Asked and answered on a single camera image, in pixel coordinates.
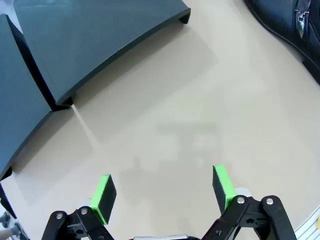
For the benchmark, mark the green-padded left gripper right finger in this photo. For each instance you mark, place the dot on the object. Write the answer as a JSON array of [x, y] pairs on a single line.
[[225, 190]]

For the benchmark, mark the black shoe stand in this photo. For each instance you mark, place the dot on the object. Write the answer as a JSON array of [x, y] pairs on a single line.
[[87, 42], [17, 100]]

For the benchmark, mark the black loafer with metal buckle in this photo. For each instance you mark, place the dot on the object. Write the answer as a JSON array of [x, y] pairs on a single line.
[[275, 17]]

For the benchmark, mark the green-padded left gripper left finger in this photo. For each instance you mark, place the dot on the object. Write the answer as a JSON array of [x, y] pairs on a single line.
[[102, 200]]

